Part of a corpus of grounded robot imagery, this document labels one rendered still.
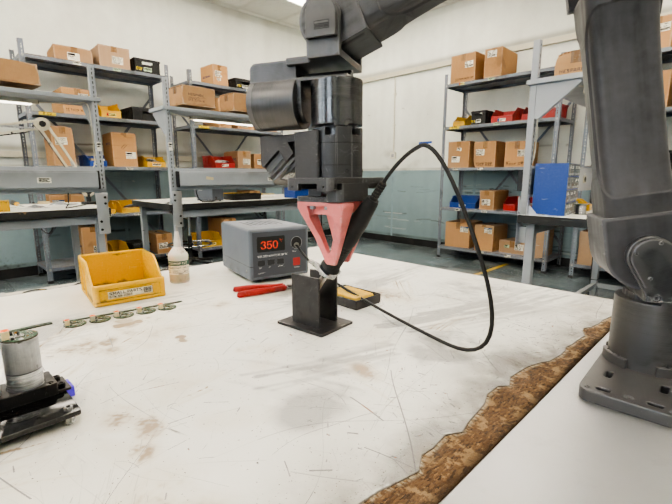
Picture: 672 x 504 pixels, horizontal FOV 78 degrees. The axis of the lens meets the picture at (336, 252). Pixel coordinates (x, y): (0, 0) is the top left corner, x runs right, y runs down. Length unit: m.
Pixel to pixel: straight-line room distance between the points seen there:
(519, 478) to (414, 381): 0.13
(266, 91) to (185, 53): 4.97
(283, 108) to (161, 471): 0.35
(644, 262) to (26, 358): 0.50
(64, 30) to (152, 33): 0.83
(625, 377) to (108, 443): 0.42
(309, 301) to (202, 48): 5.16
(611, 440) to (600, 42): 0.32
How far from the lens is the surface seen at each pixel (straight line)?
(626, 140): 0.45
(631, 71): 0.45
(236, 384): 0.40
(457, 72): 4.94
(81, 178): 2.70
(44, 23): 5.04
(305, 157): 0.47
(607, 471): 0.35
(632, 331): 0.47
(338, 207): 0.44
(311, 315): 0.51
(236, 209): 3.15
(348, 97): 0.46
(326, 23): 0.46
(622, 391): 0.43
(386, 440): 0.33
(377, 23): 0.47
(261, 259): 0.73
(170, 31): 5.44
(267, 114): 0.49
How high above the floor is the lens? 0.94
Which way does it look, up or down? 11 degrees down
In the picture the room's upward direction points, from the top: straight up
